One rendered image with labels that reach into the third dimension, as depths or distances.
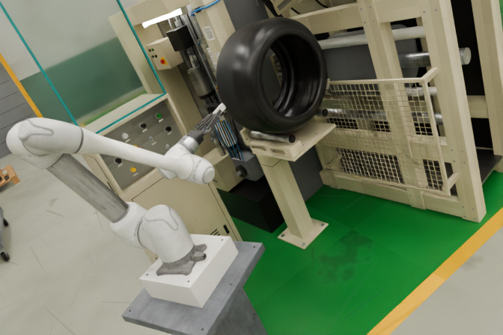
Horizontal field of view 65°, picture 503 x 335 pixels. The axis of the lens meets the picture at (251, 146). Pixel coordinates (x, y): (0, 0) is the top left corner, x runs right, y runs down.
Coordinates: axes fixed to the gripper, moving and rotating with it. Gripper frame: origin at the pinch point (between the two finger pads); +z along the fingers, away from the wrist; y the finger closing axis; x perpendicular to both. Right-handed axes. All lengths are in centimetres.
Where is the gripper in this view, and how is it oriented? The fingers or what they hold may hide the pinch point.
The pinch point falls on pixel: (219, 110)
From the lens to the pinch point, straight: 191.2
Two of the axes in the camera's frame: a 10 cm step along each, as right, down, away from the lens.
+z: 5.8, -7.3, 3.5
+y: -6.1, -1.1, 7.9
